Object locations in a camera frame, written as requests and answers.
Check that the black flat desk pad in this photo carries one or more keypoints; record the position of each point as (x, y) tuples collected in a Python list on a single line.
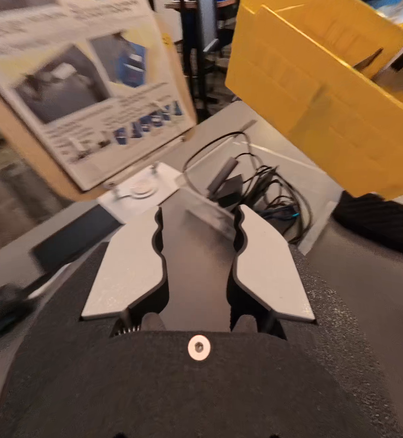
[(78, 239)]

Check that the yellow plastic bin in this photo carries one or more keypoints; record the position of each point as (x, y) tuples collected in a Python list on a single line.
[(290, 75)]

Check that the white stand base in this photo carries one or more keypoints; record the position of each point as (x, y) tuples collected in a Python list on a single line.
[(119, 202)]

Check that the clear plastic bin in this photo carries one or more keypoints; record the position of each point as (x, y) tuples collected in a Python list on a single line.
[(318, 185)]

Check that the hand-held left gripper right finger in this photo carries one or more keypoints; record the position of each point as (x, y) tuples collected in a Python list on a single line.
[(273, 274)]

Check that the black power station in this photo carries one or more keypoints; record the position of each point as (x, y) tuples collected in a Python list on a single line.
[(3, 311)]

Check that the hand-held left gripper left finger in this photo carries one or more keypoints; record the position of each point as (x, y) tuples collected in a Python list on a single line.
[(126, 274)]

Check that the instruction poster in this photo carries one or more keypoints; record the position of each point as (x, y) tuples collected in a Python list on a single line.
[(64, 82)]

